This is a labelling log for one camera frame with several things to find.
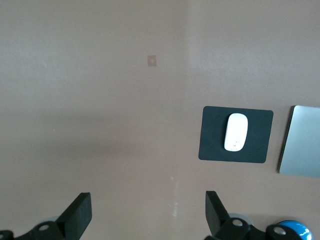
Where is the black mouse pad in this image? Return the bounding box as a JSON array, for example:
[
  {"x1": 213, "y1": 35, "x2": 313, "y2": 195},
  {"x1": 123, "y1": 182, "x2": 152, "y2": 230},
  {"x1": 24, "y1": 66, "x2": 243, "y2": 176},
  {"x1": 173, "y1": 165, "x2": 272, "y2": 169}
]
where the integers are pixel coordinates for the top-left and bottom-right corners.
[{"x1": 198, "y1": 105, "x2": 274, "y2": 165}]

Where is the white computer mouse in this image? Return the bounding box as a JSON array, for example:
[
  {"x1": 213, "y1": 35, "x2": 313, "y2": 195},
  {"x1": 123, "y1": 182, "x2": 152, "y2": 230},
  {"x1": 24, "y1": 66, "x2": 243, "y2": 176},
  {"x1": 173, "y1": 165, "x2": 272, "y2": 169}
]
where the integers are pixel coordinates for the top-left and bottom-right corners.
[{"x1": 223, "y1": 112, "x2": 249, "y2": 152}]

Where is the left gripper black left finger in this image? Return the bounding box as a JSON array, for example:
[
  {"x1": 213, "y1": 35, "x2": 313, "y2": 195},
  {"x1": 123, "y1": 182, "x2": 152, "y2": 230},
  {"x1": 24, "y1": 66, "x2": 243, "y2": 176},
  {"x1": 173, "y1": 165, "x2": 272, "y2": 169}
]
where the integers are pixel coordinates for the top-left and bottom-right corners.
[{"x1": 13, "y1": 191, "x2": 93, "y2": 240}]

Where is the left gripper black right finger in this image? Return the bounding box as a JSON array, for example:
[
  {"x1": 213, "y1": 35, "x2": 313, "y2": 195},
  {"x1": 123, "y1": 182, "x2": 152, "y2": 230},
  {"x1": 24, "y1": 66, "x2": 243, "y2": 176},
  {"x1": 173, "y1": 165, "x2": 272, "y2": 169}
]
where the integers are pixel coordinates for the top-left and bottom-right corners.
[{"x1": 204, "y1": 190, "x2": 252, "y2": 240}]

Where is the small brown tape mark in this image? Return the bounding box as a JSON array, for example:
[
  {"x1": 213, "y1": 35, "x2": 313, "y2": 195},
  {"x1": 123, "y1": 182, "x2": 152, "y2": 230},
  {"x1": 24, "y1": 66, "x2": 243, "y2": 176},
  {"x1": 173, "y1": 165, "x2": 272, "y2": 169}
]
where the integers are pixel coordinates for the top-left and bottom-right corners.
[{"x1": 146, "y1": 54, "x2": 158, "y2": 67}]

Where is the silver closed laptop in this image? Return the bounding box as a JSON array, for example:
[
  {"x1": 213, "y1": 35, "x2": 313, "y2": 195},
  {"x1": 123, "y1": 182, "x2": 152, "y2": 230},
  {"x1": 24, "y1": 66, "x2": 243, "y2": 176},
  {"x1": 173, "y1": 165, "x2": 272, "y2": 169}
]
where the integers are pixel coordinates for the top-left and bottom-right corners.
[{"x1": 276, "y1": 104, "x2": 320, "y2": 180}]

